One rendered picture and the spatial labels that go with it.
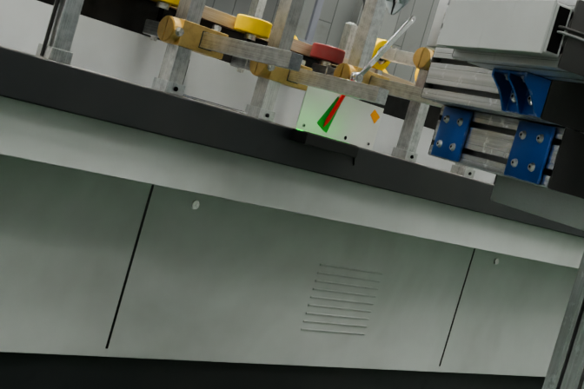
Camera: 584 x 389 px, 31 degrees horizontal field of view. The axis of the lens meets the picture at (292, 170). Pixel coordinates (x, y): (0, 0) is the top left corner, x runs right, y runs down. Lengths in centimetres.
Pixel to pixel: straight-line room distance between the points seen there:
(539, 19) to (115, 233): 122
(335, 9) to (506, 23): 592
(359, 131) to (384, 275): 68
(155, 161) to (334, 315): 96
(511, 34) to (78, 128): 87
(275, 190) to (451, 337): 119
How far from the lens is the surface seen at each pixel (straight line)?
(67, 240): 225
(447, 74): 177
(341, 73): 236
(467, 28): 151
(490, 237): 296
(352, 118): 238
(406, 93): 233
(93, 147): 198
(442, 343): 330
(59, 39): 188
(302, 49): 252
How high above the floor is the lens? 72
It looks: 3 degrees down
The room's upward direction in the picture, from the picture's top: 16 degrees clockwise
